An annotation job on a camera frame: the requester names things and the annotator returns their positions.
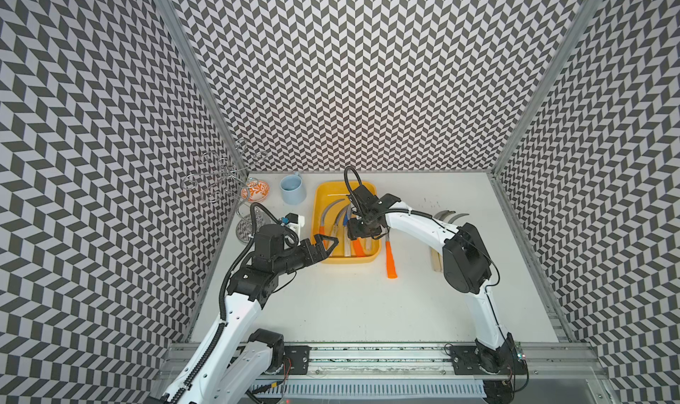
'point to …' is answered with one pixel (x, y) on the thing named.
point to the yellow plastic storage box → (330, 204)
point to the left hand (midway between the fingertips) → (328, 247)
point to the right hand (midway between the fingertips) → (356, 235)
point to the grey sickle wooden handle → (336, 224)
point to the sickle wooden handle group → (321, 228)
